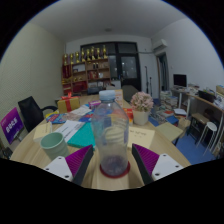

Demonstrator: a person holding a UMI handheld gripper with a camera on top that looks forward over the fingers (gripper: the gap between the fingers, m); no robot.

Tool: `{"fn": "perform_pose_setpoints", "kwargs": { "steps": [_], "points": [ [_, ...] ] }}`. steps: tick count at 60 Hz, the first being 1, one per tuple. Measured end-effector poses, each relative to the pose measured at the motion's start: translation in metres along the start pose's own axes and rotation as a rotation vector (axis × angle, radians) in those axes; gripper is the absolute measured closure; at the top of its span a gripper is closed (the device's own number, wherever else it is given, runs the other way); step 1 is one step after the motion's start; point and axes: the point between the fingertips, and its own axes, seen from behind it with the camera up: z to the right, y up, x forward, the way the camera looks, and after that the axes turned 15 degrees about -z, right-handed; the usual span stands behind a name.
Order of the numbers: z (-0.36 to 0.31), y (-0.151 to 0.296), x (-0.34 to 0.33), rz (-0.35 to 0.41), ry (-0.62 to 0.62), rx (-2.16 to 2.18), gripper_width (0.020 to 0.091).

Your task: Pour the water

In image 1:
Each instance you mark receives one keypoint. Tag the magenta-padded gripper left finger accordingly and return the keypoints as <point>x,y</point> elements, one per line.
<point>59,166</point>

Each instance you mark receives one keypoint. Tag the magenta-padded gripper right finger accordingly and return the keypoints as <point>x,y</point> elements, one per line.
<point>165,165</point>

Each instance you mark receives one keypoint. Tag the clear plastic water bottle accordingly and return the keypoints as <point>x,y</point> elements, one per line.
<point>110,133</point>

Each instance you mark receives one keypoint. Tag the pale green cup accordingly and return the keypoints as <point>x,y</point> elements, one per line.
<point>55,146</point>

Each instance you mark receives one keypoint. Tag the small low wooden table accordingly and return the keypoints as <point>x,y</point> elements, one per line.
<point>168,130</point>

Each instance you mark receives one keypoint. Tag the pale yellow envelope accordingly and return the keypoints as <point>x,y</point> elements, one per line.
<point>141,136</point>

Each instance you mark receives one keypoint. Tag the pale yellow notebook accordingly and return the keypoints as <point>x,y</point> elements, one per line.
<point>42,130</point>

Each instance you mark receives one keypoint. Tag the white paper booklet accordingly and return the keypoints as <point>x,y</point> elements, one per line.
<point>70,128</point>

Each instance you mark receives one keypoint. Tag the flat round red coaster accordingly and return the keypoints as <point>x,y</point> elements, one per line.
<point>124,172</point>

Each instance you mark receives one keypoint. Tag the blue and red book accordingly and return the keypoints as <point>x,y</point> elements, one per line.
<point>57,118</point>

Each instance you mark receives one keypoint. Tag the white round stool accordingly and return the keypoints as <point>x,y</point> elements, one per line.
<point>210,126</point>

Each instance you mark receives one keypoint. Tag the orange book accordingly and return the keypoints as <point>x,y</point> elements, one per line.
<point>130,115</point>

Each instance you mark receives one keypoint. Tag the black office chair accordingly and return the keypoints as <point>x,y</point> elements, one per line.
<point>30,111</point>

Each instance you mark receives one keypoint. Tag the yellow gift box red ribbon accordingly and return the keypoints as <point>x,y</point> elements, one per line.
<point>68,104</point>

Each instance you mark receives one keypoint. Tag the purple sign board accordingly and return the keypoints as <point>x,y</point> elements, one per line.
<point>11,125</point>

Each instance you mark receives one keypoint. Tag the pile of books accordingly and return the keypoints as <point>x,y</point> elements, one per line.
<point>168,101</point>

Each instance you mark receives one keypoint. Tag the pink flowers in white pot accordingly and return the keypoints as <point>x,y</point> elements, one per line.
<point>141,103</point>

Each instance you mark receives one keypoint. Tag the pink flat box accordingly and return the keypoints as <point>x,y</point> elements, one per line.
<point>94,104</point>

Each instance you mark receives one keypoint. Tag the cluttered wooden side desk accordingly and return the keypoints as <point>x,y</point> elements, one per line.
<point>206,103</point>

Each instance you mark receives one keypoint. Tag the brown padded chair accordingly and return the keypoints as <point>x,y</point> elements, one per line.
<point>130,91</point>

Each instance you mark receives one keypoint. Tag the orange and white carton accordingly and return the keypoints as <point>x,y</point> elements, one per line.
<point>119,96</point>

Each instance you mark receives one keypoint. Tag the black computer monitor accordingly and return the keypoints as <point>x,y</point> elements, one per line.
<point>180,80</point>

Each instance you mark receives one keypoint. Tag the wooden shelf unit with trophies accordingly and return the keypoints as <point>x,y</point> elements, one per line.
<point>85,73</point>

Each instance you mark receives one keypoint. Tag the dark glass door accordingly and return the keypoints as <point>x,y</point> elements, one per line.
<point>128,66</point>

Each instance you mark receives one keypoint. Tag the white wall air conditioner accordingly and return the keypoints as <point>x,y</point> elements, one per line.
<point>159,45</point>

